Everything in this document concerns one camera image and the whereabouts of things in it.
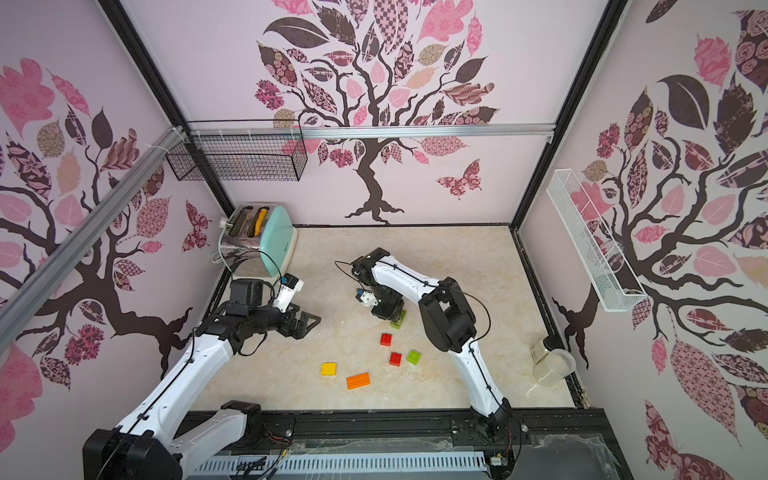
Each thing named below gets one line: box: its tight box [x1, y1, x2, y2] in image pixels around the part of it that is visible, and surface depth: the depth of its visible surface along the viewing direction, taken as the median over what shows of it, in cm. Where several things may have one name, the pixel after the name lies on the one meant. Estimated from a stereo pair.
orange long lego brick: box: [346, 372, 371, 390], surface depth 83 cm
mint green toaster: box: [218, 204, 298, 278], surface depth 100 cm
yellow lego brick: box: [320, 362, 337, 376], surface depth 86 cm
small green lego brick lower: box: [407, 350, 421, 365], surface depth 87 cm
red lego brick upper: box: [380, 333, 393, 347], surface depth 90 cm
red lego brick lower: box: [389, 352, 403, 367], surface depth 86 cm
